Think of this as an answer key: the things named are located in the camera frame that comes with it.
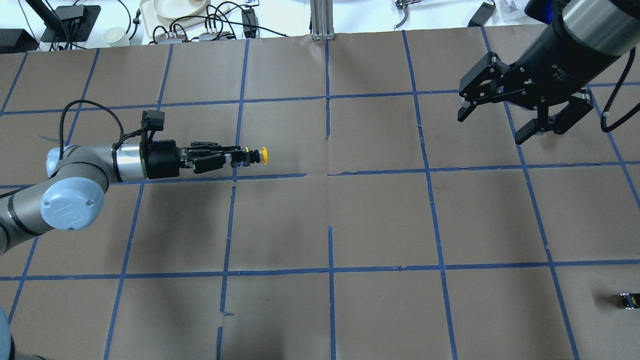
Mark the yellow push button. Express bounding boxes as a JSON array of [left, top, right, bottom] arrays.
[[242, 146, 269, 167]]

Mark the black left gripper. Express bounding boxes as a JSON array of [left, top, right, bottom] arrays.
[[144, 139, 251, 180]]

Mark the beige tray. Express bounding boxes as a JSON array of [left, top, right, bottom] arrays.
[[139, 0, 211, 37]]

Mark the aluminium frame post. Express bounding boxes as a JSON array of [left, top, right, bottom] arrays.
[[310, 0, 336, 42]]

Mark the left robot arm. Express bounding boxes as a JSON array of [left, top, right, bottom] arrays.
[[1, 140, 249, 255]]

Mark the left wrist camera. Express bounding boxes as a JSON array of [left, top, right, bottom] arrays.
[[141, 110, 165, 132]]

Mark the white paper cup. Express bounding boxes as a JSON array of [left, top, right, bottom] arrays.
[[103, 27, 130, 48]]

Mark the black power adapter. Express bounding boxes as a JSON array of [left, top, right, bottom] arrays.
[[467, 0, 497, 28]]

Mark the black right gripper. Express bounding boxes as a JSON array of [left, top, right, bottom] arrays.
[[457, 30, 606, 145]]

